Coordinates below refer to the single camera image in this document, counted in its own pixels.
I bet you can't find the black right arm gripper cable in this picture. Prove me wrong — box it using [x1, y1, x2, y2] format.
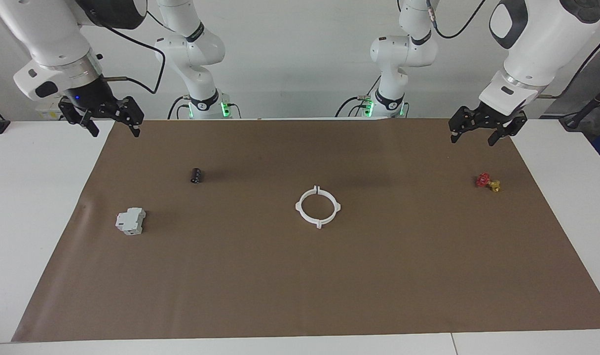
[103, 7, 166, 95]

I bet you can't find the red-handled brass valve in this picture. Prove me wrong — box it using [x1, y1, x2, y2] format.
[475, 173, 501, 192]

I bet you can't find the white circuit breaker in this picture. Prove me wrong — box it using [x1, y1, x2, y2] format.
[115, 208, 147, 236]

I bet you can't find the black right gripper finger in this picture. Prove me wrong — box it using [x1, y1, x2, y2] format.
[113, 96, 146, 138]
[58, 96, 101, 138]

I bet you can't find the black tripod stand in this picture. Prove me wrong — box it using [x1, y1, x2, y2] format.
[559, 79, 600, 131]

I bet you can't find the black arm base cable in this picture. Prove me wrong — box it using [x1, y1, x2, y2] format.
[168, 95, 191, 120]
[336, 96, 367, 118]

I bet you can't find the black left arm base cable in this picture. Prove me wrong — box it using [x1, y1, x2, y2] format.
[336, 96, 367, 118]

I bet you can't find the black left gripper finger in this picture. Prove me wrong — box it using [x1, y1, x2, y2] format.
[450, 105, 472, 144]
[487, 111, 528, 147]

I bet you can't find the white half-ring pipe clamp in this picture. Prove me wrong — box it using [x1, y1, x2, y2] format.
[295, 185, 323, 229]
[317, 185, 342, 228]

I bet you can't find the black right arm base cable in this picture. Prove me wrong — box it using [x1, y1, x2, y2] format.
[168, 95, 191, 120]

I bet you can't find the white power strip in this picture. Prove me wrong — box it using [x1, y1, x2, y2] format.
[35, 101, 66, 120]

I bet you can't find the black arm gripper cable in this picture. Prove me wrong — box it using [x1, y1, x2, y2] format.
[103, 7, 166, 95]
[425, 0, 600, 99]

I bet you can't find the black left arm gripper cable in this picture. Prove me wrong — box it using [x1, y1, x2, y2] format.
[425, 0, 600, 99]

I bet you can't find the brown paper table mat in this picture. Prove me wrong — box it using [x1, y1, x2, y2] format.
[11, 117, 600, 343]

